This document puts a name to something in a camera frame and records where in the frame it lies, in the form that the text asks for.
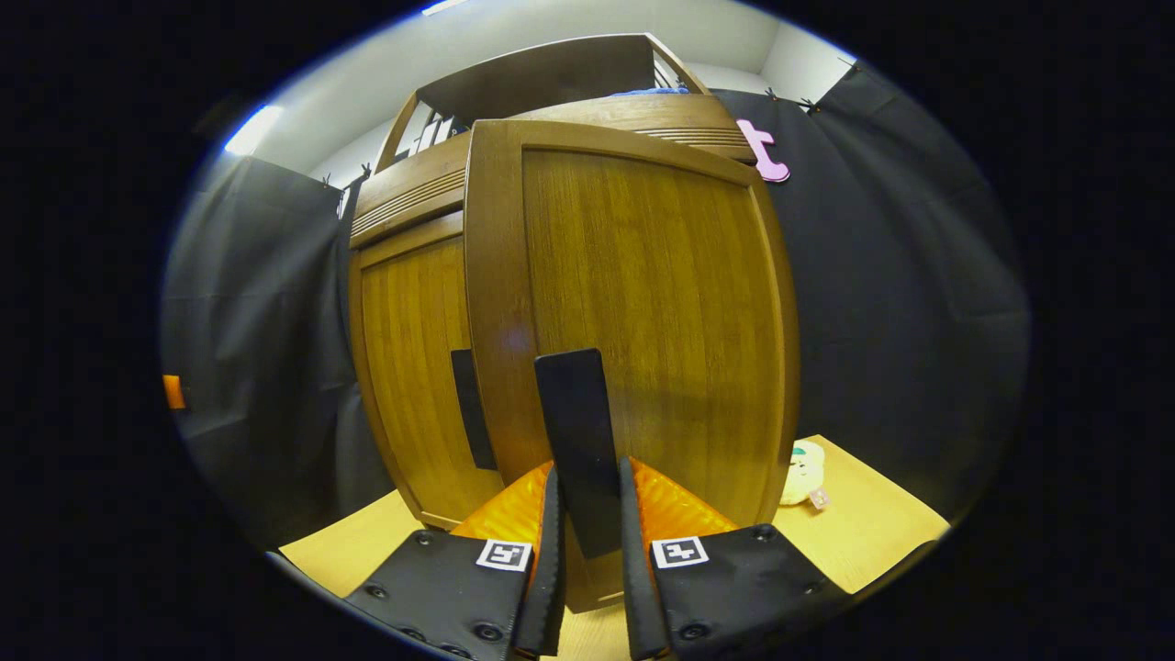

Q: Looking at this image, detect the cream plush toy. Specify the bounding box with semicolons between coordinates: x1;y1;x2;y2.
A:
780;441;832;509

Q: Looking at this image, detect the black door handle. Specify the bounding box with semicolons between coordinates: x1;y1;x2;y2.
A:
535;349;623;559
450;349;498;471

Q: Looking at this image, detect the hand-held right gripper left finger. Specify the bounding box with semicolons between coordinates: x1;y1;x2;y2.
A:
344;462;568;661

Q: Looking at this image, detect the wooden double-door shoe cabinet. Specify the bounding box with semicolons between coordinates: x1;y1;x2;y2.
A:
347;34;763;533

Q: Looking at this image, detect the black backdrop cloth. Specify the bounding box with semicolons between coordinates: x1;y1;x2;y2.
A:
161;60;1034;552

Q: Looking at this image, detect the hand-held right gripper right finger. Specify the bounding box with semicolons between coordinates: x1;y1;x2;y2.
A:
620;456;855;661

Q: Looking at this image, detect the wooden shoe cabinet door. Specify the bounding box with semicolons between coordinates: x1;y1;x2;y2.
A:
464;119;801;614
349;213;506;532

